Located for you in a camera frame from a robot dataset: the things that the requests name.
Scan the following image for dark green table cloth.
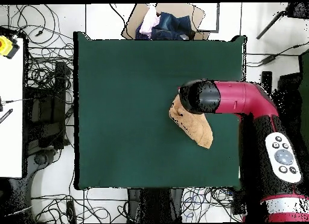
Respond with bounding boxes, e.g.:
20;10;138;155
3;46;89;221
73;31;247;191

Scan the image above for black cable with adapter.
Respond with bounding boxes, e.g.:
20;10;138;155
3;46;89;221
244;41;309;68

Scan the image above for yellow emergency stop button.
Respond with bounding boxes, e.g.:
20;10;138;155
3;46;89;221
0;35;21;60

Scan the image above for blue and black cables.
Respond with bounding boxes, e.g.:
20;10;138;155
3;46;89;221
180;187;236;222

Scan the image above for brown cardboard box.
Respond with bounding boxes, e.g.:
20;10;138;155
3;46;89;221
121;3;211;40

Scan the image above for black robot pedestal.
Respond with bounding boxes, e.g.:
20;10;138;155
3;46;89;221
127;188;185;223

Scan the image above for black power strip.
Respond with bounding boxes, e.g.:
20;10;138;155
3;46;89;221
231;190;247;215

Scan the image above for black cables with adapter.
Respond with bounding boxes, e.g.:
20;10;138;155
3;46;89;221
31;193;129;223

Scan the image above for pink garment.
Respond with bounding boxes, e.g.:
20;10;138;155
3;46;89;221
139;5;161;37

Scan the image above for white desk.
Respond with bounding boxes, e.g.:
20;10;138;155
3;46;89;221
0;37;25;179

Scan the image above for green covered side table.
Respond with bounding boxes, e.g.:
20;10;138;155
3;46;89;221
298;50;309;147

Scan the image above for blue denim jeans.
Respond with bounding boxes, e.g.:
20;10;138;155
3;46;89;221
135;11;197;40

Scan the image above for black grey stand foot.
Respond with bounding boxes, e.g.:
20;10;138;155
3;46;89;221
24;149;59;210

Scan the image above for orange terry towel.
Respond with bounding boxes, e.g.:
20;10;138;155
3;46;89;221
168;94;214;149

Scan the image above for black tripod leg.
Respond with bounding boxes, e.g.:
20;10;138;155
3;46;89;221
256;2;309;40

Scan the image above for black cable tangle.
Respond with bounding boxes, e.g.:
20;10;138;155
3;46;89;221
8;4;74;89

